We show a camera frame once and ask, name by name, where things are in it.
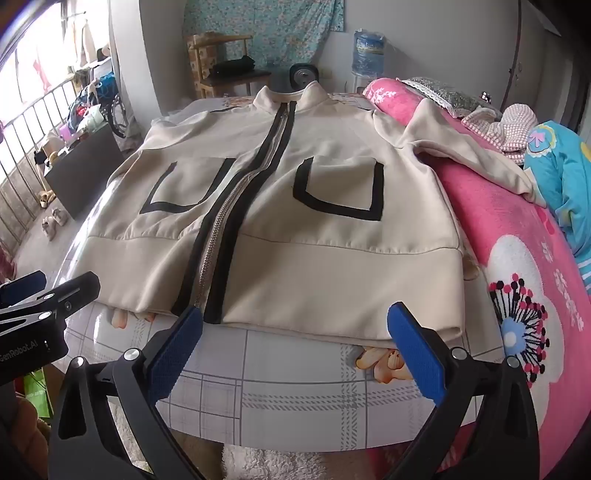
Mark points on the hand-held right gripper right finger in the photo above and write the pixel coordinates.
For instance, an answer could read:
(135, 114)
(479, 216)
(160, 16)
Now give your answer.
(415, 355)

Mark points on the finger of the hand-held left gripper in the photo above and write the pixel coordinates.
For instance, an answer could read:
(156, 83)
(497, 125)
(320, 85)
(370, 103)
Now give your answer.
(74, 293)
(23, 287)

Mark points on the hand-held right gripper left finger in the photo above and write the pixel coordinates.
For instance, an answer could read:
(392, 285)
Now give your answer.
(178, 353)

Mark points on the beige jacket with black trim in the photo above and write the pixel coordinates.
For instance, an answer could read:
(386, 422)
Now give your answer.
(323, 258)

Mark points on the pile of clothes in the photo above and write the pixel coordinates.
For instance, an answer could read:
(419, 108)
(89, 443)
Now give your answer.
(85, 113)

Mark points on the hanging light clothes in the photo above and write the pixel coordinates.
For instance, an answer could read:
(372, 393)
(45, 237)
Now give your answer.
(85, 37)

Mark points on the green paper bag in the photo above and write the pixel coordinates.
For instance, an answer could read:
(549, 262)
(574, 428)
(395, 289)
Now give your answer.
(37, 392)

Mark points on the beige shoe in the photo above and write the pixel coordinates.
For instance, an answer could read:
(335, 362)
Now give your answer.
(47, 198)
(60, 217)
(48, 229)

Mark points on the bed with floral checked sheet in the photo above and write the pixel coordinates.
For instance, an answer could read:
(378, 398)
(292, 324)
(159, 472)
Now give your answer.
(277, 387)

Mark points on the black board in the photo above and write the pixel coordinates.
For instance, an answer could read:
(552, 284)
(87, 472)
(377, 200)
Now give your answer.
(87, 175)

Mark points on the metal railing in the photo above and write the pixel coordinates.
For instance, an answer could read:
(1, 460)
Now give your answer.
(18, 152)

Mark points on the white fluffy rug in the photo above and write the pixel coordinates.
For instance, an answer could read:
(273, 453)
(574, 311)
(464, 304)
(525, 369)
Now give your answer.
(268, 464)

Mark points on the pink floral blanket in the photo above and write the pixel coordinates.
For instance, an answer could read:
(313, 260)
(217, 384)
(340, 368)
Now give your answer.
(508, 230)

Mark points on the wheelchair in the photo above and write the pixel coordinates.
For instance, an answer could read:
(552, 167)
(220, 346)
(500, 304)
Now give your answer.
(117, 115)

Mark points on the striped white cloth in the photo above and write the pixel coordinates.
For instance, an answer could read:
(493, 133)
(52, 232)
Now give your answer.
(512, 124)

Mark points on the wooden chair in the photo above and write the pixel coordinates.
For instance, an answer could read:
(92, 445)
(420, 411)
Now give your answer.
(203, 50)

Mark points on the white water dispenser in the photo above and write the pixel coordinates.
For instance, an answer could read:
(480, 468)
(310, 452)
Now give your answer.
(362, 85)

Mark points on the black bag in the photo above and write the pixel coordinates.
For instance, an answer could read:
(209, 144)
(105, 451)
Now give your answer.
(233, 67)

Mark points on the black round fan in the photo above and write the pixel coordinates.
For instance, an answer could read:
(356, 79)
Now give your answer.
(302, 74)

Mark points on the blue water bottle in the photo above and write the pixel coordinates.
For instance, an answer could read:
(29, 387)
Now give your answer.
(369, 53)

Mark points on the grey door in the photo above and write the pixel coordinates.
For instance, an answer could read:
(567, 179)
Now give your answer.
(531, 55)

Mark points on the teal floral curtain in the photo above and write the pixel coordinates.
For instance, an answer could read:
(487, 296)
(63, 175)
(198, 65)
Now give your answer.
(286, 27)

